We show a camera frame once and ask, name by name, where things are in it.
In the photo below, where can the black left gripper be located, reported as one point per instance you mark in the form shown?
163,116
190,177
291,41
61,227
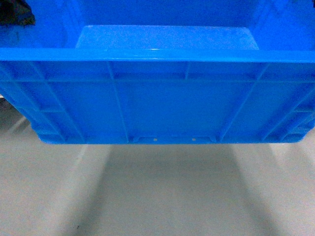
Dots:
16,12

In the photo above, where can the large blue plastic crate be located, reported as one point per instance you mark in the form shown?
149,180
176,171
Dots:
163,71

